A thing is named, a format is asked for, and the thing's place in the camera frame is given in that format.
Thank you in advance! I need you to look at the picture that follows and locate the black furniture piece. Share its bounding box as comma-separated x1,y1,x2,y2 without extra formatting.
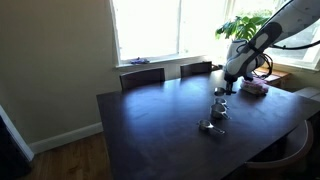
0,114,33,180

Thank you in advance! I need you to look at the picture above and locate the curved brown wooden chair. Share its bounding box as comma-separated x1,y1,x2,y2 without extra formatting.
244,119,315,180

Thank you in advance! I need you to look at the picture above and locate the pink cloth item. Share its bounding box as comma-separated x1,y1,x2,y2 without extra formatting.
240,77,270,97

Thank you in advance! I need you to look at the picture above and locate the half-cup steel measuring cup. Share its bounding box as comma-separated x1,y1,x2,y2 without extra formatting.
214,97,231,110

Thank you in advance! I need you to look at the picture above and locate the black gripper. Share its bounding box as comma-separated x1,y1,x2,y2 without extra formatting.
223,73,238,95

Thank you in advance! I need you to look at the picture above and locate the white baseboard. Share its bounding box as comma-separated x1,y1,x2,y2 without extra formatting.
29,121,104,155

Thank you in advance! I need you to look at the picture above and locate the green leafy houseplant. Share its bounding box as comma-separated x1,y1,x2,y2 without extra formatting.
214,14,270,43

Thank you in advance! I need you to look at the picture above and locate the white cabinet top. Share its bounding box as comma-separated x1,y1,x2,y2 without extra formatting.
294,86,320,103

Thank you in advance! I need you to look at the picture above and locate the dark wooden dining chair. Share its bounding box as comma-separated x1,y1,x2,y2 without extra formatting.
180,61,213,79
119,67,166,92

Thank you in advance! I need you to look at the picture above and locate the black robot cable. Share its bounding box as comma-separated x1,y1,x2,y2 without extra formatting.
254,39,320,80

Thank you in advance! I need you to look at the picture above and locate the white side wall trim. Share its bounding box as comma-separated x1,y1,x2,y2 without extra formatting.
0,104,35,162

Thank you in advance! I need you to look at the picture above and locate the blue cloth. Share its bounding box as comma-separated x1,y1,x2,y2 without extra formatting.
129,57,150,65

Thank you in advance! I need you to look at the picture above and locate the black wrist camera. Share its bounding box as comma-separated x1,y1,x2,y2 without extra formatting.
242,73,255,83

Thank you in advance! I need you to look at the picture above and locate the wooden window bench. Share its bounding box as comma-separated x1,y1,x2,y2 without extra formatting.
253,66,292,88

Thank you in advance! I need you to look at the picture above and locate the full-cup steel measuring cup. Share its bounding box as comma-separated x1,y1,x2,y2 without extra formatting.
209,103,232,121

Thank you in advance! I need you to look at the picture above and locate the quarter-cup steel measuring cup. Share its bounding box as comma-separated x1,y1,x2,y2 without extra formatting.
197,119,226,135

